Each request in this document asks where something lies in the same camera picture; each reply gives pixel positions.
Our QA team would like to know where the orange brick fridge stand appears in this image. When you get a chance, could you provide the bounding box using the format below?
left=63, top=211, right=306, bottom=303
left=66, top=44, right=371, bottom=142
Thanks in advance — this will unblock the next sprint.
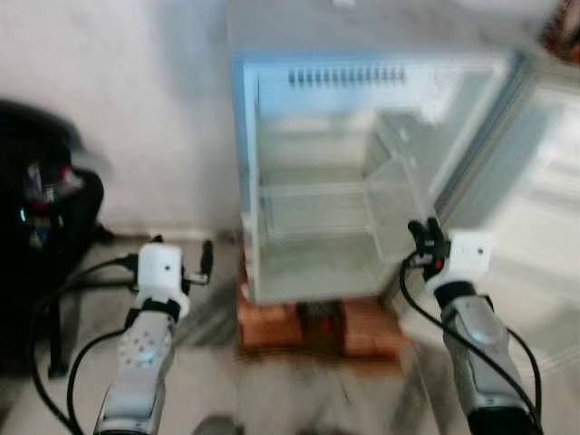
left=236, top=292, right=411, bottom=360

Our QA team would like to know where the white lined fridge door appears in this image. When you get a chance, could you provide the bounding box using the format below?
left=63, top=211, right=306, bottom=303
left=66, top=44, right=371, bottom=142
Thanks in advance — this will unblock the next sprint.
left=435, top=54, right=580, bottom=374

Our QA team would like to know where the clear fridge shelf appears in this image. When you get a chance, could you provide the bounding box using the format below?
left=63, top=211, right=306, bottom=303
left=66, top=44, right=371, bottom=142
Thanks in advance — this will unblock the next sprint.
left=257, top=181, right=374, bottom=239

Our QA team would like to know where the light blue mini fridge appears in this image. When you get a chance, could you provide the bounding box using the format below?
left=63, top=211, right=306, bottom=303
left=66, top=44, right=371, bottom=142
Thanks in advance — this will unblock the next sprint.
left=227, top=0, right=537, bottom=305

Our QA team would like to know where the black bag with stand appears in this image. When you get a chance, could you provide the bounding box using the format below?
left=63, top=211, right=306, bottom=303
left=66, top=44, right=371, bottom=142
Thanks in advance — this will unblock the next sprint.
left=0, top=98, right=115, bottom=378

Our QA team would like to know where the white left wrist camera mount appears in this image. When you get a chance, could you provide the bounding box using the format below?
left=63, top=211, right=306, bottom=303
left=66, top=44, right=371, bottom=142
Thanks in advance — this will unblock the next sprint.
left=136, top=242, right=190, bottom=318

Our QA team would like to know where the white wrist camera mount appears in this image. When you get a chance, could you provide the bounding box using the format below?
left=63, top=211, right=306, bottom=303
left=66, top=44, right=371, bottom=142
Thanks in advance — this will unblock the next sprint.
left=136, top=242, right=190, bottom=318
left=426, top=230, right=496, bottom=301

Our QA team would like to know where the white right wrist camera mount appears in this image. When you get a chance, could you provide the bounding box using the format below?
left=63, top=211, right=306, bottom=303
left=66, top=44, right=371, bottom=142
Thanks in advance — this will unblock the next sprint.
left=426, top=230, right=496, bottom=301

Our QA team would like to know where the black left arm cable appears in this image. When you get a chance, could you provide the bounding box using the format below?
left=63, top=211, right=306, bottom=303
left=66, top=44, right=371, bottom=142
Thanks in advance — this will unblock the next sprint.
left=29, top=257, right=141, bottom=434
left=65, top=328, right=126, bottom=413

